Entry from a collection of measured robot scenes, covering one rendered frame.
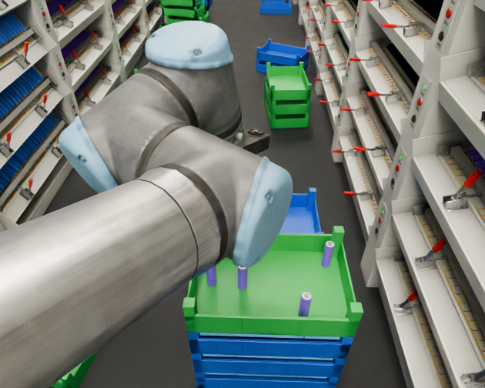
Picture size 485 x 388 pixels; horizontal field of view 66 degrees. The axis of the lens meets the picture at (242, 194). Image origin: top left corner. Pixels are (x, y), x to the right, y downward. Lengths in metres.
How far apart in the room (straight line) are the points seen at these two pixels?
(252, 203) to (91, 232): 0.12
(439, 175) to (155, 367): 0.87
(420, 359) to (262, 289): 0.46
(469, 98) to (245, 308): 0.57
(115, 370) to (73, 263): 0.98
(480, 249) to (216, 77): 0.56
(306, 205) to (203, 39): 0.82
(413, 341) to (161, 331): 0.69
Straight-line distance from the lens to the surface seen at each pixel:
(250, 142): 0.59
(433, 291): 0.94
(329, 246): 0.77
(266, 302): 0.75
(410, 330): 1.10
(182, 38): 0.44
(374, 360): 1.20
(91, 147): 0.37
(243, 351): 0.78
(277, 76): 2.22
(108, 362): 1.20
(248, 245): 0.29
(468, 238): 0.81
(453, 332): 0.90
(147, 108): 0.38
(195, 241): 0.25
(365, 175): 1.50
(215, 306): 0.75
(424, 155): 0.99
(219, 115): 0.45
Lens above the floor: 1.03
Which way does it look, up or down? 40 degrees down
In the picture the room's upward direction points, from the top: straight up
